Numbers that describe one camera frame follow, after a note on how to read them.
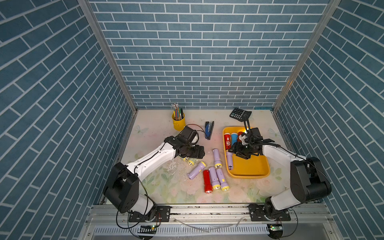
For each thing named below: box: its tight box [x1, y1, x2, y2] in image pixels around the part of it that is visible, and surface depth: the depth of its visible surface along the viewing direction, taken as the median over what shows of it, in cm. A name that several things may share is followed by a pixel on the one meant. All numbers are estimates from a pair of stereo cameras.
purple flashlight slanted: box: [187, 161, 207, 180], surface depth 88 cm
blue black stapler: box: [205, 121, 215, 141], surface depth 107 cm
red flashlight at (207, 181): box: [203, 169, 213, 194], surface depth 84 cm
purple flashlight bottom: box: [226, 151, 233, 171], surface depth 91 cm
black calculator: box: [229, 107, 252, 122], surface depth 118 cm
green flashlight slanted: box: [187, 158, 199, 166], surface depth 91 cm
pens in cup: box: [171, 102, 185, 121], surface depth 104 cm
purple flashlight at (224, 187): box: [215, 168, 230, 192], surface depth 84 cm
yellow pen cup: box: [172, 108, 186, 131], surface depth 104 cm
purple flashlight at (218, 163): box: [213, 148, 223, 169], surface depth 92 cm
